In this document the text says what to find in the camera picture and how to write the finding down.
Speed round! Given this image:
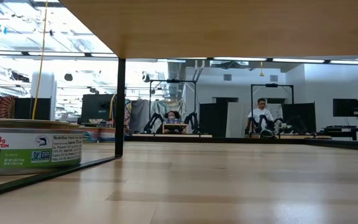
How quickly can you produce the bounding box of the gold-lid salmon can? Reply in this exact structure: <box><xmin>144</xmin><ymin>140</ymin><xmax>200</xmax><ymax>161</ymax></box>
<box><xmin>99</xmin><ymin>126</ymin><xmax>117</xmax><ymax>143</ymax></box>
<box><xmin>0</xmin><ymin>118</ymin><xmax>71</xmax><ymax>129</ymax></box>
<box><xmin>82</xmin><ymin>126</ymin><xmax>101</xmax><ymax>143</ymax></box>

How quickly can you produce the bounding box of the silver-lid tuna can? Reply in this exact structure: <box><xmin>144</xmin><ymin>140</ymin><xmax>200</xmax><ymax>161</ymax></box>
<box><xmin>0</xmin><ymin>126</ymin><xmax>84</xmax><ymax>177</ymax></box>

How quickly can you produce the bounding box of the small distant wooden shelf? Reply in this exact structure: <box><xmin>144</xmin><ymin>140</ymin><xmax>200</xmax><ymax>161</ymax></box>
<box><xmin>162</xmin><ymin>123</ymin><xmax>188</xmax><ymax>134</ymax></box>

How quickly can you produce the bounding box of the person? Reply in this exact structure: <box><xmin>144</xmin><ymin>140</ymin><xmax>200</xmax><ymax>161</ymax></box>
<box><xmin>246</xmin><ymin>98</ymin><xmax>275</xmax><ymax>136</ymax></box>
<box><xmin>163</xmin><ymin>110</ymin><xmax>181</xmax><ymax>134</ymax></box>

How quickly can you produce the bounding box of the black partition panel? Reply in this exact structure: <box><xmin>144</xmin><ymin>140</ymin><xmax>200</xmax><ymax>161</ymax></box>
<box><xmin>282</xmin><ymin>102</ymin><xmax>317</xmax><ymax>134</ymax></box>
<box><xmin>14</xmin><ymin>97</ymin><xmax>52</xmax><ymax>121</ymax></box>
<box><xmin>199</xmin><ymin>102</ymin><xmax>229</xmax><ymax>138</ymax></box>

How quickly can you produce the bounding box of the ceiling light strip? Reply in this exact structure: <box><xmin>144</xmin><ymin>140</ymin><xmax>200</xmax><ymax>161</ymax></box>
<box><xmin>329</xmin><ymin>60</ymin><xmax>358</xmax><ymax>66</ymax></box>
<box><xmin>90</xmin><ymin>52</ymin><xmax>118</xmax><ymax>58</ymax></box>
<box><xmin>213</xmin><ymin>57</ymin><xmax>267</xmax><ymax>62</ymax></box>
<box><xmin>28</xmin><ymin>51</ymin><xmax>86</xmax><ymax>57</ymax></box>
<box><xmin>272</xmin><ymin>58</ymin><xmax>326</xmax><ymax>64</ymax></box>

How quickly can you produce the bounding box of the large black monitor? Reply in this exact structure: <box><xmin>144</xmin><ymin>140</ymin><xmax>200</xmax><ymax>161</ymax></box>
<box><xmin>81</xmin><ymin>93</ymin><xmax>117</xmax><ymax>124</ymax></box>

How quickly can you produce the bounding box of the black background table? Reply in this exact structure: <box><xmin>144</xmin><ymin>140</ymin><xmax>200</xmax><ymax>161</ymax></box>
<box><xmin>321</xmin><ymin>125</ymin><xmax>358</xmax><ymax>141</ymax></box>

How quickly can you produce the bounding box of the black background station frame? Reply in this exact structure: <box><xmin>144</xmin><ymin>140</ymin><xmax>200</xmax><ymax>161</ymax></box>
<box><xmin>149</xmin><ymin>78</ymin><xmax>198</xmax><ymax>134</ymax></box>
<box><xmin>249</xmin><ymin>83</ymin><xmax>295</xmax><ymax>138</ymax></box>

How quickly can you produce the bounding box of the silver ceiling duct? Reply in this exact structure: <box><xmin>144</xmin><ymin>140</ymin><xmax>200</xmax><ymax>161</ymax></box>
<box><xmin>166</xmin><ymin>60</ymin><xmax>188</xmax><ymax>100</ymax></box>

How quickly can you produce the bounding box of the yellow cable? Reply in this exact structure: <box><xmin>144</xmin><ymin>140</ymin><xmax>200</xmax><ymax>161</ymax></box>
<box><xmin>31</xmin><ymin>0</ymin><xmax>49</xmax><ymax>121</ymax></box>

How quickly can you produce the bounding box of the black wall monitor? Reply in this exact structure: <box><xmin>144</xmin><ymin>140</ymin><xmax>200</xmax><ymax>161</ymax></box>
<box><xmin>333</xmin><ymin>98</ymin><xmax>358</xmax><ymax>118</ymax></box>

